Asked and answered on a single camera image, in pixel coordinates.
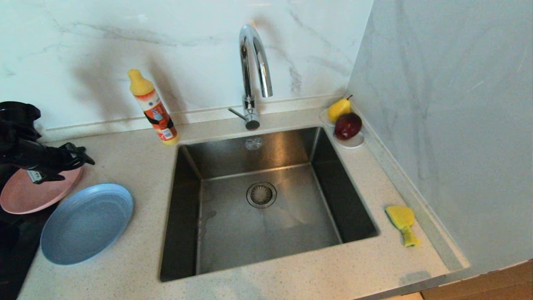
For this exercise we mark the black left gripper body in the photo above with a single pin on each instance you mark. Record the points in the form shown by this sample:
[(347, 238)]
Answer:
[(25, 150)]

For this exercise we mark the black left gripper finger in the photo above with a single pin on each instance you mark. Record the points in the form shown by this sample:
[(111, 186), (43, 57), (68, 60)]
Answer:
[(79, 154), (43, 177)]

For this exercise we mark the pink plate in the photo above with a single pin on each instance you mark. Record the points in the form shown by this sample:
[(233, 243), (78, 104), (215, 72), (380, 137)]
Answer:
[(33, 196)]

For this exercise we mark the blue plate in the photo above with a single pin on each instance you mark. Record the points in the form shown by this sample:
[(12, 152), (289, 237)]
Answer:
[(87, 225)]

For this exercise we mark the orange dish soap bottle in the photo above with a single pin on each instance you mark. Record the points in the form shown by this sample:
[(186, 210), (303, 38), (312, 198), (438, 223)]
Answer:
[(156, 110)]

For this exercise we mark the chrome gooseneck faucet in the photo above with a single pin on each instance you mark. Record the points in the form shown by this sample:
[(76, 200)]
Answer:
[(249, 104)]

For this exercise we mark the yellow sponge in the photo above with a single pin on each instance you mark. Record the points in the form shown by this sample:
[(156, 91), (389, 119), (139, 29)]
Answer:
[(400, 216)]

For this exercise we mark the metal sink drain strainer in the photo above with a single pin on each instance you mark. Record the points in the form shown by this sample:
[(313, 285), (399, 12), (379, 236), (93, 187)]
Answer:
[(261, 195)]

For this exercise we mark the stainless steel sink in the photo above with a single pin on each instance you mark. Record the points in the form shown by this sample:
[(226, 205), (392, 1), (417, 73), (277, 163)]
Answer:
[(270, 233)]

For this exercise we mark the black glass cooktop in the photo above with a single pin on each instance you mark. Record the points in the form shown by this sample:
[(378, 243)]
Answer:
[(16, 258)]

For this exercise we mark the yellow pear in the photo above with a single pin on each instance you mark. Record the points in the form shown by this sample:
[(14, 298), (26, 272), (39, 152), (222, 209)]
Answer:
[(338, 110)]

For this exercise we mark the dark red apple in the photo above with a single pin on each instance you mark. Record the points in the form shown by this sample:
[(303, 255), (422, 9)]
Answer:
[(347, 126)]

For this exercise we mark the small white dish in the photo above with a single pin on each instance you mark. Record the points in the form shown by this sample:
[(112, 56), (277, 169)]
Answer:
[(353, 144)]

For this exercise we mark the wooden cabinet panel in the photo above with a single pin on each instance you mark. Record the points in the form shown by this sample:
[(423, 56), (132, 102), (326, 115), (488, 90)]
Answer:
[(479, 287)]

